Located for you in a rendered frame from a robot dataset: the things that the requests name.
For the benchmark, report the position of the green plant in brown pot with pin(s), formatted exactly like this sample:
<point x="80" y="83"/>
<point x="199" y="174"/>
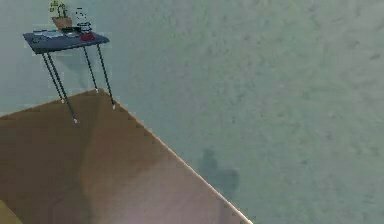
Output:
<point x="62" y="20"/>

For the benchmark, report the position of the red bowl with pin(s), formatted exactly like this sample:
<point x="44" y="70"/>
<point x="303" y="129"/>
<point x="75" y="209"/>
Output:
<point x="87" y="36"/>

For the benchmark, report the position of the dark grey thin-legged table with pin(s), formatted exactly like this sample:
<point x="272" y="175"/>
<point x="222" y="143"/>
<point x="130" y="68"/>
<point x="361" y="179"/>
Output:
<point x="63" y="43"/>

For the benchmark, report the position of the clear glass jar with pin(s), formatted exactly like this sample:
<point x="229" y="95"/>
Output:
<point x="83" y="23"/>

